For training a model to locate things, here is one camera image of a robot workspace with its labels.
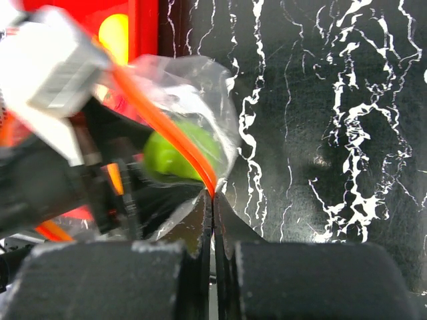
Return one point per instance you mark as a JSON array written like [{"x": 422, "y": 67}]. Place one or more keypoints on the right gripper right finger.
[{"x": 228, "y": 230}]

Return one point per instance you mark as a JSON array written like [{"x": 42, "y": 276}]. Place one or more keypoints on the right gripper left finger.
[{"x": 177, "y": 284}]

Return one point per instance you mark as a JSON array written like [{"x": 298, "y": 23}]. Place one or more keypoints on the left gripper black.
[{"x": 38, "y": 184}]

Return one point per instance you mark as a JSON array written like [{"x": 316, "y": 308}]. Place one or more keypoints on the orange fake mango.
[{"x": 114, "y": 174}]

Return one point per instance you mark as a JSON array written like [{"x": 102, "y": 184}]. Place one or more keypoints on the green fake lime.
[{"x": 160, "y": 156}]

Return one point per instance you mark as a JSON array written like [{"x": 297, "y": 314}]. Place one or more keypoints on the red fake apple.
[{"x": 117, "y": 103}]

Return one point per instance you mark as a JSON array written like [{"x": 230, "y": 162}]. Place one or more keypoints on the clear zip top bag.
[{"x": 166, "y": 91}]

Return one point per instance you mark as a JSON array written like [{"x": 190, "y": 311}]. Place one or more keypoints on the yellow fake lemon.
[{"x": 113, "y": 34}]

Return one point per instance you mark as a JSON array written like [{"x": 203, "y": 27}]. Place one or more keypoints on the red plastic tray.
[{"x": 142, "y": 19}]

